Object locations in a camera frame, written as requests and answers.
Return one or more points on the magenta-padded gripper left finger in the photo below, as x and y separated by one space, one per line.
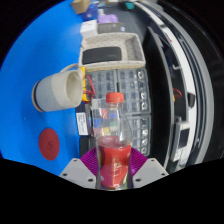
78 173

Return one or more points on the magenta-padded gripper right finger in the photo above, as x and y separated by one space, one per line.
148 171

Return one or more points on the clear bottle with red label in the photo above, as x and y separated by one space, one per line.
114 163

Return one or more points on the flat round red coaster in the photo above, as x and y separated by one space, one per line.
49 144

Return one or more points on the white oscilloscope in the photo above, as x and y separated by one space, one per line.
182 140

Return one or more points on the black box with white label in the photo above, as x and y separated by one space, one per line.
81 123

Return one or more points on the black workbench shelf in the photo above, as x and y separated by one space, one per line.
163 100

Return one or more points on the grey and white mug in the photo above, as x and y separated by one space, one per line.
55 93

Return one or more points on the small black device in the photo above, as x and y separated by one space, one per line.
191 100

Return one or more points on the yellow multimeter with red leads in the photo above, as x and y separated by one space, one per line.
87 88

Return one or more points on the black rectangular speaker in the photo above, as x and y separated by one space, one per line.
101 55

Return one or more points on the white perforated tray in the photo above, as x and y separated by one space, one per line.
133 50

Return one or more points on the small white box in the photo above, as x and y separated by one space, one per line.
88 28

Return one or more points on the dark grey box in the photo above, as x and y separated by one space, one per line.
111 28

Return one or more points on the purple container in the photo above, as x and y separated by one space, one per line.
108 18

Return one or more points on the blue box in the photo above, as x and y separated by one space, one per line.
90 15

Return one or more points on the teal object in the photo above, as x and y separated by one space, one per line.
130 5

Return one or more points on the brown cardboard box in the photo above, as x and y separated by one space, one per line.
80 6

